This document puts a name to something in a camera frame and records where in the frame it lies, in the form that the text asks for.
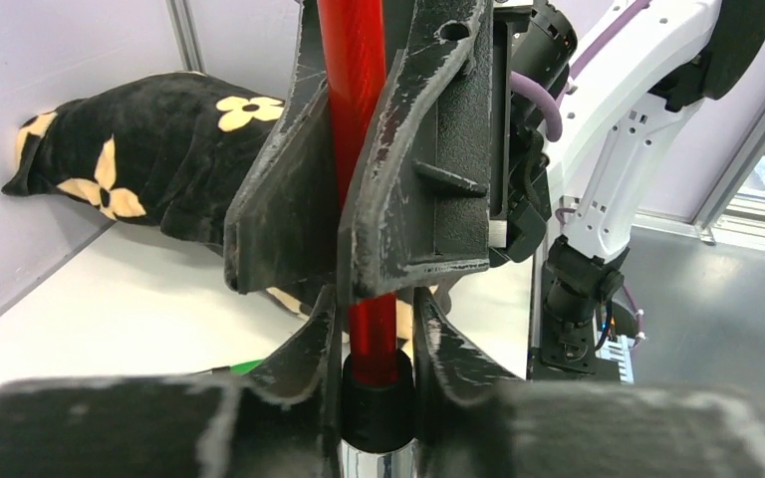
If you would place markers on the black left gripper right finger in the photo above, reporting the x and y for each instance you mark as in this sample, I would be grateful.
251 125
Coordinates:
474 418

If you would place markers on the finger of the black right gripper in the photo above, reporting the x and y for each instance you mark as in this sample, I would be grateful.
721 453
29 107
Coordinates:
281 227

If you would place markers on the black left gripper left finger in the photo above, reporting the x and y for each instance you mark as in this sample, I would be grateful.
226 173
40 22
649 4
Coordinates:
277 420

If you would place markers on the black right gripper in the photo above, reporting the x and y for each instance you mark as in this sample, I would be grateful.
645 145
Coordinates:
459 170

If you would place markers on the green cable lock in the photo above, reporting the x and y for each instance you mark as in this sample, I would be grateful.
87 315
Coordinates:
238 368

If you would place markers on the red cable lock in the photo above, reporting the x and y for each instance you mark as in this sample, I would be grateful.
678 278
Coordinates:
377 382

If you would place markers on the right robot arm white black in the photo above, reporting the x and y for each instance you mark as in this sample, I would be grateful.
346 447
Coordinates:
634 82

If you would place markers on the black floral pillow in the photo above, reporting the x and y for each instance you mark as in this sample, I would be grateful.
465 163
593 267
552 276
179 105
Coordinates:
168 151

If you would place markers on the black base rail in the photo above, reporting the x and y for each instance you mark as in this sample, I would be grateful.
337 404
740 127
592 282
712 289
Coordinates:
613 362

